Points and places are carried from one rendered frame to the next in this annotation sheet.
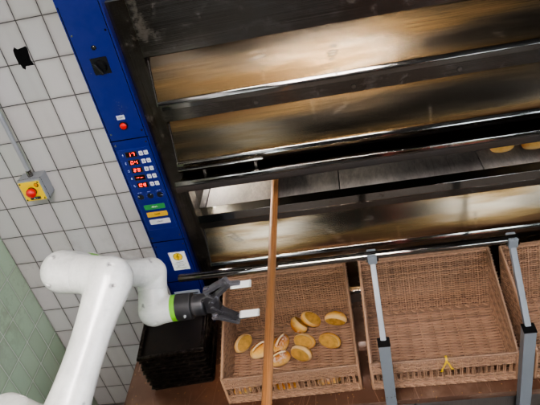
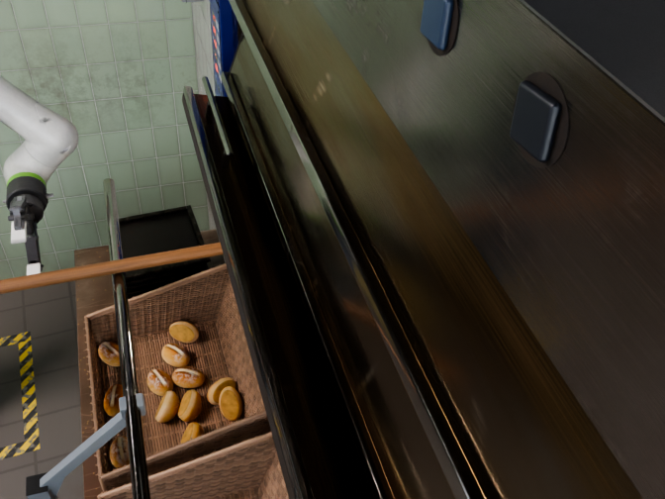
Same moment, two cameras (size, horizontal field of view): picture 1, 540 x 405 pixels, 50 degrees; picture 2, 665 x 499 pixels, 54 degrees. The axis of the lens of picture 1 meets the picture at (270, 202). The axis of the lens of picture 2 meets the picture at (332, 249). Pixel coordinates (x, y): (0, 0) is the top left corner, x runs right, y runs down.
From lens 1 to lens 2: 1.89 m
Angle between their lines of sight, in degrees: 46
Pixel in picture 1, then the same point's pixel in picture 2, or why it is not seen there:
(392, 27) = (385, 142)
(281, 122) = (285, 139)
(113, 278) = not seen: outside the picture
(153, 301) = (14, 157)
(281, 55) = (295, 23)
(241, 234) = not seen: hidden behind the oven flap
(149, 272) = (23, 126)
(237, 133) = (262, 100)
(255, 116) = not seen: hidden behind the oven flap
